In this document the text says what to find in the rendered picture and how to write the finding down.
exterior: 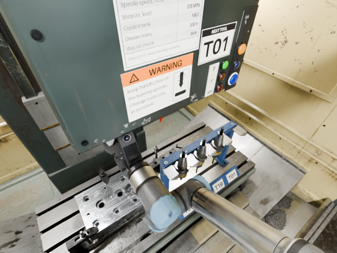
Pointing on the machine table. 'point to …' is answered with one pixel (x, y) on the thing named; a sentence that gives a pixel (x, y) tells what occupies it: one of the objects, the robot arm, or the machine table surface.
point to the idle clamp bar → (161, 158)
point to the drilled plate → (126, 203)
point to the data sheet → (157, 29)
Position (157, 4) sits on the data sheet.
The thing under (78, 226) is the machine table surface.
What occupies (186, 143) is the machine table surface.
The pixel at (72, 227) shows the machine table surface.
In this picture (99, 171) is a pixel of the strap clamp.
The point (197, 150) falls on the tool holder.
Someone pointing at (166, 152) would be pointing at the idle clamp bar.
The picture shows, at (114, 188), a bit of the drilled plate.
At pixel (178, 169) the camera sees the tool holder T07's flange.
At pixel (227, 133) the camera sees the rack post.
